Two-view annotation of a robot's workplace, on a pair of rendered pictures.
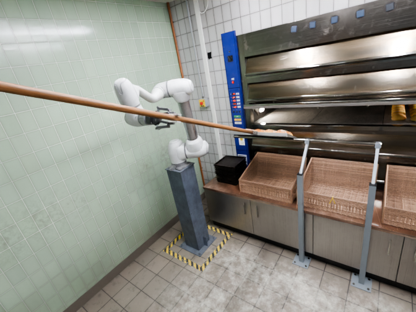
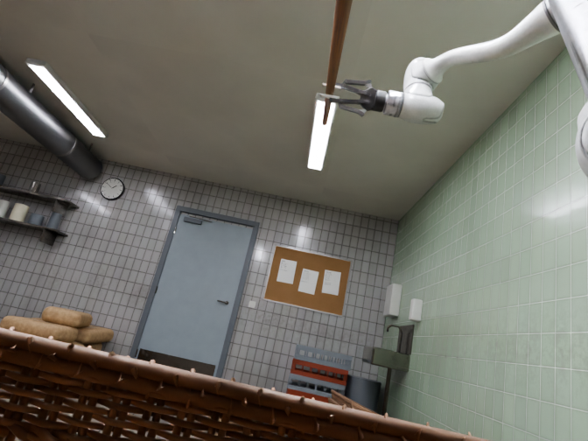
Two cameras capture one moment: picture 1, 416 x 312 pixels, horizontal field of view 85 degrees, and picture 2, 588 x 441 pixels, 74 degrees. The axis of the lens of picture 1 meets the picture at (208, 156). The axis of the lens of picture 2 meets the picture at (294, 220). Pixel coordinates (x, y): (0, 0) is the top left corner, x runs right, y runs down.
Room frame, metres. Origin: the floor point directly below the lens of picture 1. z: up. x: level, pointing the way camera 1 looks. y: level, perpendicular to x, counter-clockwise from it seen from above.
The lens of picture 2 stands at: (2.15, -0.64, 0.77)
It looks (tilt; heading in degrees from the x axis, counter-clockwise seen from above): 17 degrees up; 142
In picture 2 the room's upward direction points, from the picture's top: 13 degrees clockwise
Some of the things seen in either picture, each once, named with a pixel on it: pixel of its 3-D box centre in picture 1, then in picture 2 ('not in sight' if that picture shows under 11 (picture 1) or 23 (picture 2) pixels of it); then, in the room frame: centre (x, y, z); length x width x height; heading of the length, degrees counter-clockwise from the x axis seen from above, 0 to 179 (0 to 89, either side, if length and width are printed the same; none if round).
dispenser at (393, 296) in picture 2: not in sight; (392, 300); (-0.57, 3.17, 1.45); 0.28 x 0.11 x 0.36; 140
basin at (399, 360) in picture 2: not in sight; (383, 370); (-0.27, 2.75, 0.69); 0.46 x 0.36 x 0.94; 140
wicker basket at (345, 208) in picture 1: (336, 184); not in sight; (1.71, -1.08, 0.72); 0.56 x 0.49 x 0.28; 49
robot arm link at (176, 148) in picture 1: (177, 150); not in sight; (2.11, 0.29, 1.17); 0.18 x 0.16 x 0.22; 80
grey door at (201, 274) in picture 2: not in sight; (195, 293); (-2.40, 1.65, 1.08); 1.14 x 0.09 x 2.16; 50
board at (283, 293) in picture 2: not in sight; (308, 279); (-1.55, 2.69, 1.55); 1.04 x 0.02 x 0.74; 50
